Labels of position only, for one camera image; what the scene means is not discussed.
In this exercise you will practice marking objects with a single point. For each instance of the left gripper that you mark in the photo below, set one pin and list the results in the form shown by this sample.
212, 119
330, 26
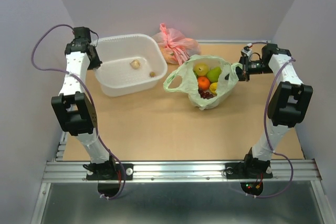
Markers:
97, 63

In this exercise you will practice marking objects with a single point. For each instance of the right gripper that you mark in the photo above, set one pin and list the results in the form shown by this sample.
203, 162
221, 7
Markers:
243, 73

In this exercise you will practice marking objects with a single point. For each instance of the green plastic bag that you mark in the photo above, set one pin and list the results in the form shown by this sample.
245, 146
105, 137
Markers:
184, 80

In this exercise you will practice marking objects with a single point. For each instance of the green fake pear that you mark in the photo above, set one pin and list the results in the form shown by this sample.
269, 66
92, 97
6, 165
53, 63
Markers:
214, 74

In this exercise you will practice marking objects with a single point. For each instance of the orange fake tangerine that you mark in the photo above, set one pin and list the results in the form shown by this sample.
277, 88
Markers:
203, 83

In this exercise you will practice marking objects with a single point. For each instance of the yellow fake round pear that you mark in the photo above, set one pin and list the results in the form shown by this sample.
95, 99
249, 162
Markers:
201, 69

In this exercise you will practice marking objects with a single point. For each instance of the red fake grapes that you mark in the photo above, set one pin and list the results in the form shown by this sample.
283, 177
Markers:
205, 94

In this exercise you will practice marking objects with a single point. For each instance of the white plastic basket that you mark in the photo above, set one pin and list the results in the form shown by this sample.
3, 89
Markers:
116, 76

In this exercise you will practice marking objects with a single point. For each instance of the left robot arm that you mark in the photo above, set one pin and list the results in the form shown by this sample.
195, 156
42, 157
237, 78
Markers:
74, 108

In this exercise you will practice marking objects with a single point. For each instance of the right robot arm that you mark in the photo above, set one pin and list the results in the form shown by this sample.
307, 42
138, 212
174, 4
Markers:
286, 106

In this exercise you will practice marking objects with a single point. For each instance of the small beige fake garlic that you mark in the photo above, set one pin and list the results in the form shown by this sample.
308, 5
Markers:
135, 64

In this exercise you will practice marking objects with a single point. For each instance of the pink tied plastic bag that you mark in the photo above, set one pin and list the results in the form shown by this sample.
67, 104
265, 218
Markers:
174, 46

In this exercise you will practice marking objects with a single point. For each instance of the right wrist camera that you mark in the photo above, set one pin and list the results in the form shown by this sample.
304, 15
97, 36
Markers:
246, 51

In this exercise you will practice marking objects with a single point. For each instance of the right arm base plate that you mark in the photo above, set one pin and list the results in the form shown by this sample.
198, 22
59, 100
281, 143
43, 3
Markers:
238, 170

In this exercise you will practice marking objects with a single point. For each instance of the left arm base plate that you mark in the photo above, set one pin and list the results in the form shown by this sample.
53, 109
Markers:
97, 172

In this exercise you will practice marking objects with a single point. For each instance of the aluminium front rail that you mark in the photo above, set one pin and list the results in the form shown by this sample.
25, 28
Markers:
170, 172

